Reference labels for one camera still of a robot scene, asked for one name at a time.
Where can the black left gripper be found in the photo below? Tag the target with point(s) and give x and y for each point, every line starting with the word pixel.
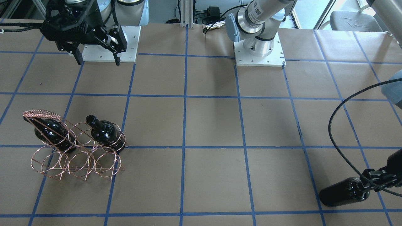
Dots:
pixel 396 165

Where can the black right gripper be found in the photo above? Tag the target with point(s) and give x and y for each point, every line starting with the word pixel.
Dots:
pixel 100 19

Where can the dark wine bottle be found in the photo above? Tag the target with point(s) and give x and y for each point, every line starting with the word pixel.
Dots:
pixel 347 191
pixel 105 133

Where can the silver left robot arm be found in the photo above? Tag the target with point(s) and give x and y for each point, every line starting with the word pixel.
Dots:
pixel 259 21

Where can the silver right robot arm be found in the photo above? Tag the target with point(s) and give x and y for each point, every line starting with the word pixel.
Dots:
pixel 132 15

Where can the dark wine bottle in basket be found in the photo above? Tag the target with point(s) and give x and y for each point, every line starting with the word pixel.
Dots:
pixel 105 133

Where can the grey office chair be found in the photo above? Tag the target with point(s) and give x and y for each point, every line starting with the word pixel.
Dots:
pixel 352 21

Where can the copper wire wine basket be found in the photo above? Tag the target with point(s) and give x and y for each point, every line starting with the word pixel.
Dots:
pixel 88 158

